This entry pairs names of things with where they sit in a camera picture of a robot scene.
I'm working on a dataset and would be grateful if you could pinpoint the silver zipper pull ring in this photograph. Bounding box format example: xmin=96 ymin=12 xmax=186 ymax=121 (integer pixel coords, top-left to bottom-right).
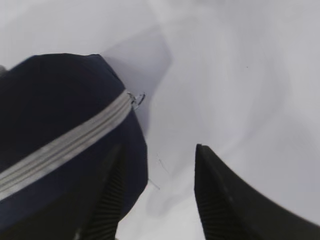
xmin=127 ymin=91 xmax=146 ymax=111

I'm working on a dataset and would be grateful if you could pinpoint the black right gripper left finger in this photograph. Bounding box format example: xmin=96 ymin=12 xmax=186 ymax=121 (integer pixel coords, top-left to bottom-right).
xmin=74 ymin=143 xmax=126 ymax=240

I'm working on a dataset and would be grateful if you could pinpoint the navy blue lunch bag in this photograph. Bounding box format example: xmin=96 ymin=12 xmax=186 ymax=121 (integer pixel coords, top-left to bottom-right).
xmin=0 ymin=53 xmax=148 ymax=240

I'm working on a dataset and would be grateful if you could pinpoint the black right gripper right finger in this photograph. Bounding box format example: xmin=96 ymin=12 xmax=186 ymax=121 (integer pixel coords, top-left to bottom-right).
xmin=194 ymin=144 xmax=320 ymax=240

